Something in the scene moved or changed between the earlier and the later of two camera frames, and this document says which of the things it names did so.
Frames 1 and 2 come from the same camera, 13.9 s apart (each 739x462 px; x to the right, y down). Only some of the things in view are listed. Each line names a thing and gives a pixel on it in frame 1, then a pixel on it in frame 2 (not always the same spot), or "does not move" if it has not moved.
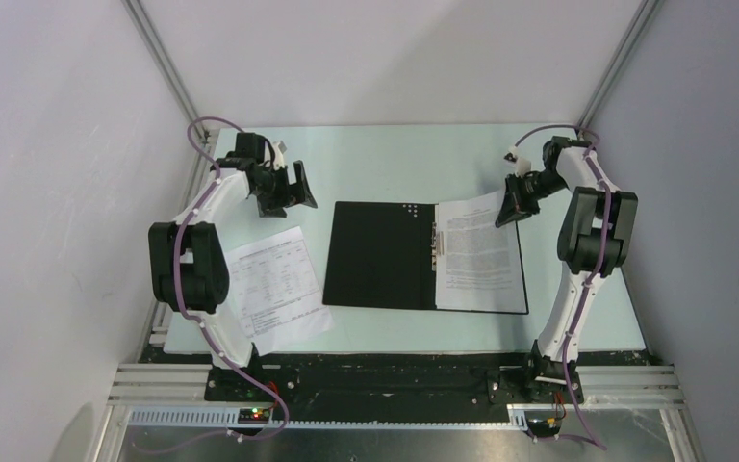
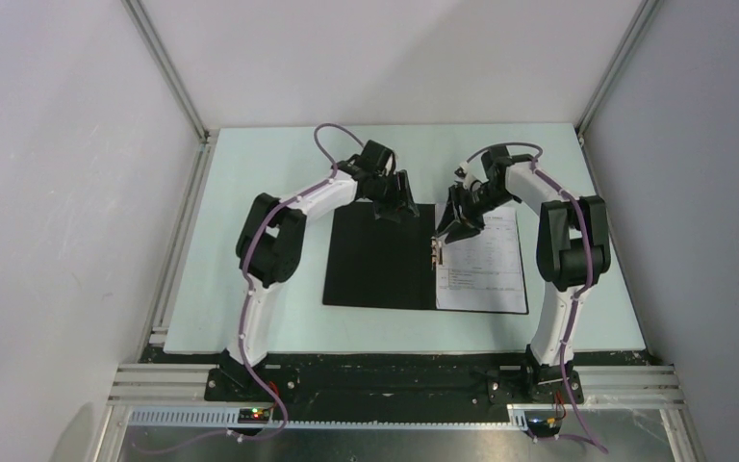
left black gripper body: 272,194 -> 385,194
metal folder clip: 437,244 does not move
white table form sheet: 276,293 -> 483,272
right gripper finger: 517,202 -> 448,215
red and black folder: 382,255 does not move
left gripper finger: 300,193 -> 406,193
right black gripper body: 543,184 -> 474,204
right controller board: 544,427 does not move
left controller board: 254,416 does not move
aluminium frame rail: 180,394 does not move
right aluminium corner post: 618,61 does not move
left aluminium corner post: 199,163 does not move
